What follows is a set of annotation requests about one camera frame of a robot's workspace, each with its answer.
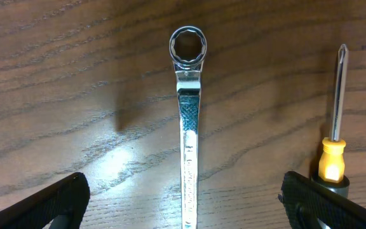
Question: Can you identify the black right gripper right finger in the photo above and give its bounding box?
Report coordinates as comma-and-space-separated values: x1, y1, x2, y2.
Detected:
279, 171, 366, 229

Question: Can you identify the yellow black screwdriver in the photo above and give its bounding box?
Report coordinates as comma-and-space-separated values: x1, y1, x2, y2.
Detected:
313, 43, 349, 198

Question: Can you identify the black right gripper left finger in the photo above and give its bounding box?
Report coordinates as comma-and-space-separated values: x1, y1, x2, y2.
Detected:
0, 172, 90, 228

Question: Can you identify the silver ring wrench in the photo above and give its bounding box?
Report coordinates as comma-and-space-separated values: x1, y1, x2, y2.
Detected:
169, 25, 207, 229

